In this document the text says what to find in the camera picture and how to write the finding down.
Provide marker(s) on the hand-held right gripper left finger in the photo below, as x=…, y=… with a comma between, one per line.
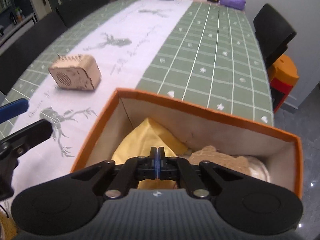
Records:
x=153, y=163

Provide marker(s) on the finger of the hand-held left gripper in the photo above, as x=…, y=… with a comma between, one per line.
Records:
x=32, y=133
x=13, y=110

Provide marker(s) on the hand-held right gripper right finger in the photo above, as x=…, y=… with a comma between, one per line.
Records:
x=161, y=163

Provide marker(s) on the yellow cloth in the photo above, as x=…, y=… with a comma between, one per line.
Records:
x=147, y=137

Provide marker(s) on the brown plush cloth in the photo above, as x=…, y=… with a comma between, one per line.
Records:
x=212, y=160

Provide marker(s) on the orange cardboard box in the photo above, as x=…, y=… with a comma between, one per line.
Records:
x=225, y=130

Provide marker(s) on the white towel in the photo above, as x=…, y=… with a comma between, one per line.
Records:
x=257, y=170

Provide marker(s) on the black chair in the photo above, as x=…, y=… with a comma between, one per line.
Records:
x=272, y=30
x=27, y=50
x=82, y=5

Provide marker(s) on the wooden radio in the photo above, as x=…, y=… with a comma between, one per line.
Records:
x=80, y=72

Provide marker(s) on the white drawer cabinet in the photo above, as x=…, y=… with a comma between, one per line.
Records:
x=15, y=32

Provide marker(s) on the small bottles on cabinet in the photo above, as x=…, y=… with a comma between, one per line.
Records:
x=18, y=15

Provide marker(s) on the green checked tablecloth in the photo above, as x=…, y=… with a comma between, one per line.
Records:
x=212, y=55

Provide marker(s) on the white printed table runner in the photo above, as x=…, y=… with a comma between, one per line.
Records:
x=140, y=42

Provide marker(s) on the red plastic stool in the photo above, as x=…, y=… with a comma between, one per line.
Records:
x=281, y=92

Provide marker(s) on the orange plastic stool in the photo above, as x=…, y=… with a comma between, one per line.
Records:
x=286, y=71

